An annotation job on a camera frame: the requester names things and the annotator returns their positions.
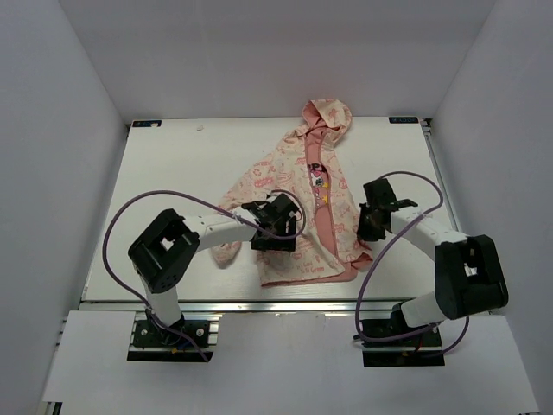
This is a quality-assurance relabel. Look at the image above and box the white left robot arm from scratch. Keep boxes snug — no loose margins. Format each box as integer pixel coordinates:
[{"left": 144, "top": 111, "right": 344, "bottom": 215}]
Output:
[{"left": 128, "top": 191, "right": 306, "bottom": 345}]

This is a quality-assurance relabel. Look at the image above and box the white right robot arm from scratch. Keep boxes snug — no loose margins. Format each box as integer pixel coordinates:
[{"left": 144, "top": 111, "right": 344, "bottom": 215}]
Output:
[{"left": 358, "top": 177, "right": 509, "bottom": 345}]

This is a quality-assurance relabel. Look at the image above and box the blue label sticker left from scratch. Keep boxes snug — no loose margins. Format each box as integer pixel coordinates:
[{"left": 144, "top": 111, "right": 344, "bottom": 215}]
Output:
[{"left": 131, "top": 119, "right": 162, "bottom": 128}]

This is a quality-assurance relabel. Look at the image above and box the pink cream printed hooded jacket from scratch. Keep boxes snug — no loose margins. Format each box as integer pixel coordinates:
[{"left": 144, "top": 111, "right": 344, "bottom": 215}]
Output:
[{"left": 219, "top": 99, "right": 372, "bottom": 288}]

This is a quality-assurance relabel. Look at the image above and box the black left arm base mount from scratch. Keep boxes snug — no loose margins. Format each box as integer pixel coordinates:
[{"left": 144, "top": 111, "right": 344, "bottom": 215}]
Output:
[{"left": 127, "top": 316, "right": 216, "bottom": 363}]

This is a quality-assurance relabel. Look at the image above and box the aluminium right table rail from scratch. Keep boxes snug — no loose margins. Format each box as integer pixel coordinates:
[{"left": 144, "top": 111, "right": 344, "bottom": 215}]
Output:
[{"left": 420, "top": 118, "right": 460, "bottom": 230}]

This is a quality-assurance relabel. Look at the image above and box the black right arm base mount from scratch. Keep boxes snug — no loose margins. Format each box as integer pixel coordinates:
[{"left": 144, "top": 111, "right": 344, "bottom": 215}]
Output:
[{"left": 353, "top": 306, "right": 445, "bottom": 368}]

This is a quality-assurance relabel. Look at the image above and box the blue label sticker right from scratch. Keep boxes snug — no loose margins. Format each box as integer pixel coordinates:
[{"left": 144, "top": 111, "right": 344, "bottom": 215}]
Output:
[{"left": 388, "top": 116, "right": 419, "bottom": 125}]

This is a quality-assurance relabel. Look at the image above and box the blue label sticker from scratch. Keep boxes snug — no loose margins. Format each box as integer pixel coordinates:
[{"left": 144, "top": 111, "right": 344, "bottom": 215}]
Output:
[
  {"left": 388, "top": 116, "right": 419, "bottom": 125},
  {"left": 131, "top": 119, "right": 162, "bottom": 128}
]

